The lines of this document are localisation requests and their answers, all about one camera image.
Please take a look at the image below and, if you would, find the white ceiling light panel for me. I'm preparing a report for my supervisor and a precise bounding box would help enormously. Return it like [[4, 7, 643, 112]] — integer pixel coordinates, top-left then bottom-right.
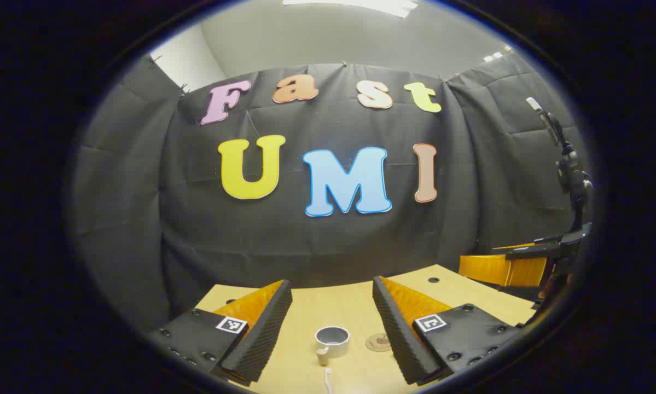
[[283, 0, 419, 18]]

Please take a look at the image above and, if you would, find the white cup with wooden handle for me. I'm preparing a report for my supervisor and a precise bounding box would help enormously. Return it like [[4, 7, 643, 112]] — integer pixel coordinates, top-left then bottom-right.
[[314, 326, 351, 366]]

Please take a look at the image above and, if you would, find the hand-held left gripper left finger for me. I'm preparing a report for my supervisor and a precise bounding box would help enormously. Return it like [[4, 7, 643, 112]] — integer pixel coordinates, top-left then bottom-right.
[[144, 279, 294, 384]]

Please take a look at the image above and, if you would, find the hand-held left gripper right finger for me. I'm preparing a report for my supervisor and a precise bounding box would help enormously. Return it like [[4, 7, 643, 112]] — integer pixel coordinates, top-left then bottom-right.
[[373, 275, 523, 386]]

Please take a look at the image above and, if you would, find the black backdrop cloth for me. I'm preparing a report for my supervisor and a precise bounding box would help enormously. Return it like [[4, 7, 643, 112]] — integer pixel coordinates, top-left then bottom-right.
[[68, 52, 594, 334]]

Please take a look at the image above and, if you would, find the light wooden desktop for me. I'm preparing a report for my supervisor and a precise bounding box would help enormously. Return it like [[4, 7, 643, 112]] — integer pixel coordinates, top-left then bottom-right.
[[194, 264, 536, 394]]

